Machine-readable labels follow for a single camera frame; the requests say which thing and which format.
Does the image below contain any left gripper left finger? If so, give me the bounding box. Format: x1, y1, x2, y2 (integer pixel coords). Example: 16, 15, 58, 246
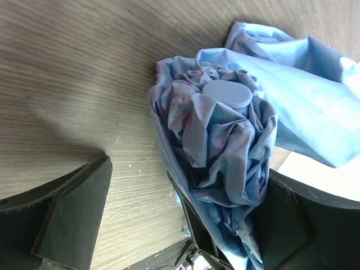
1, 156, 113, 269

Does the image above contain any light blue folding umbrella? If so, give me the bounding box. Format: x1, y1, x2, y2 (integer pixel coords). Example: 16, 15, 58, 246
148, 21, 359, 269

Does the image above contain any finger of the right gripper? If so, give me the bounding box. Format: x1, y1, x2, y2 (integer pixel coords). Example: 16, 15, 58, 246
166, 172, 233, 269

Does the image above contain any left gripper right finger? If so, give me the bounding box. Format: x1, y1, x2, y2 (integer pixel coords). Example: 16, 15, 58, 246
253, 170, 359, 269

